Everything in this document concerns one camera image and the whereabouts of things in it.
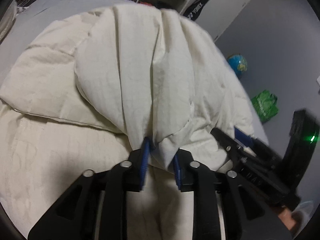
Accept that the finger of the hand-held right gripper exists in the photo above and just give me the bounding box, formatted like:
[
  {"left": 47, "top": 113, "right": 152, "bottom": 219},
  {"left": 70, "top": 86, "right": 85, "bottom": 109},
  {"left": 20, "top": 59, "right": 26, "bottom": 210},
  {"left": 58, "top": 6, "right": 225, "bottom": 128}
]
[
  {"left": 234, "top": 126, "right": 258, "bottom": 148},
  {"left": 211, "top": 128, "right": 248, "bottom": 164}
]

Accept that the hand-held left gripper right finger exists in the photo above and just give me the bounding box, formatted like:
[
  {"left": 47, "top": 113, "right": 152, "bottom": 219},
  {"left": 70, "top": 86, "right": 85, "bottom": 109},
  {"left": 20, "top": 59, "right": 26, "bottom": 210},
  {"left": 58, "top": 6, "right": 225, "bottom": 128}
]
[{"left": 173, "top": 150, "right": 292, "bottom": 240}]

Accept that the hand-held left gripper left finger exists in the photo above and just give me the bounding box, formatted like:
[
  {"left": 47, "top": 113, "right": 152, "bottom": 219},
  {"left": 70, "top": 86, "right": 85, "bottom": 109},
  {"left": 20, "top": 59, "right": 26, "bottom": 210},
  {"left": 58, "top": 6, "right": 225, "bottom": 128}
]
[{"left": 27, "top": 140, "right": 152, "bottom": 240}]

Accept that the cream hooded jacket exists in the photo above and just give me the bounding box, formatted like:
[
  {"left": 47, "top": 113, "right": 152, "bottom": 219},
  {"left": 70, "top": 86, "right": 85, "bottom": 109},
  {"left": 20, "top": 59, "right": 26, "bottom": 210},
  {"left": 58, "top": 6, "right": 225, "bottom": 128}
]
[{"left": 0, "top": 4, "right": 255, "bottom": 240}]

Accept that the person's right hand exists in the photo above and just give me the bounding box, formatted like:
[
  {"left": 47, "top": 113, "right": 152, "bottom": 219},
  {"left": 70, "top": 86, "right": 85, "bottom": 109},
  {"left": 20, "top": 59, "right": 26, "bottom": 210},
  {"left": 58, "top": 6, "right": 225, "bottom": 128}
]
[{"left": 277, "top": 206, "right": 300, "bottom": 230}]

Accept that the green shopping bag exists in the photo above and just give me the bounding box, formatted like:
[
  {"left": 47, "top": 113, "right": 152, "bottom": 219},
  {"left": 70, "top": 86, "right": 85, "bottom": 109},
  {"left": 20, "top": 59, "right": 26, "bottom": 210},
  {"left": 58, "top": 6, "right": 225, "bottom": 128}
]
[{"left": 251, "top": 90, "right": 279, "bottom": 123}]

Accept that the blue globe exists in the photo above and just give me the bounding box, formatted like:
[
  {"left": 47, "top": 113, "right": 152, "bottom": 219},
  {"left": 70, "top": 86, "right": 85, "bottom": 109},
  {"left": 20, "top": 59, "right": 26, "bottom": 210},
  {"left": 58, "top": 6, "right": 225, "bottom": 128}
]
[{"left": 227, "top": 54, "right": 248, "bottom": 77}]

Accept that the black racket bag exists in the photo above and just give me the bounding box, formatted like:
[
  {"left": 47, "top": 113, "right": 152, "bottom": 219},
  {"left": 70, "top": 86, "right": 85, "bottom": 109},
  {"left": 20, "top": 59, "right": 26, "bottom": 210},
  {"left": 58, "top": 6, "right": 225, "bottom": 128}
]
[{"left": 183, "top": 0, "right": 215, "bottom": 22}]

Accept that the bed with grey sheet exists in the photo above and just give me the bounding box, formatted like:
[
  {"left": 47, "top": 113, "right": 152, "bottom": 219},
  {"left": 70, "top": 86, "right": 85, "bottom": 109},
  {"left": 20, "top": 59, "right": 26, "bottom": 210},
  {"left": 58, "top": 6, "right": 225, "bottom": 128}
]
[{"left": 0, "top": 0, "right": 270, "bottom": 155}]

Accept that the cream fluffy blanket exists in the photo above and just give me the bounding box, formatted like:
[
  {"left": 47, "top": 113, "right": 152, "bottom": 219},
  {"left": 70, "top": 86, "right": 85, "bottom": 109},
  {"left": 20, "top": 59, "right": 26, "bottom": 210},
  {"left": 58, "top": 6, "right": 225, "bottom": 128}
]
[{"left": 0, "top": 0, "right": 19, "bottom": 42}]

